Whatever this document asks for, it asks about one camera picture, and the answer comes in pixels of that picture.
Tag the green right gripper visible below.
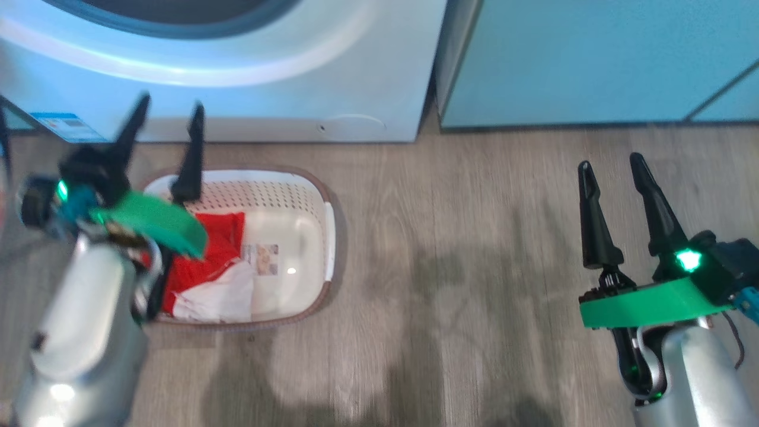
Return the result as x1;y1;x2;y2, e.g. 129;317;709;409
578;152;734;330

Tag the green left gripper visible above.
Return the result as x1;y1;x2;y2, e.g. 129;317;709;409
89;93;209;260

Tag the red and white garment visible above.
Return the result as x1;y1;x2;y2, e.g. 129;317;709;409
142;212;256;324

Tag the white front-load washing machine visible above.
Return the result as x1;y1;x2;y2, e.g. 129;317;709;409
0;0;448;144

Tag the white perforated laundry basket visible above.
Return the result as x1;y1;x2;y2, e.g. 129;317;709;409
141;166;339;330

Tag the blue energy label sticker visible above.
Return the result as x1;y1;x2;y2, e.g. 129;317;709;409
30;111;109;144

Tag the paper product label sticker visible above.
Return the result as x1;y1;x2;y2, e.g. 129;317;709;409
242;243;279;276

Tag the pale blue-green cabinet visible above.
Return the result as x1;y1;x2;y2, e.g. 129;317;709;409
436;0;759;130

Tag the oval washer filter cover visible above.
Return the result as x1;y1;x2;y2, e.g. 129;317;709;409
317;114;387;140

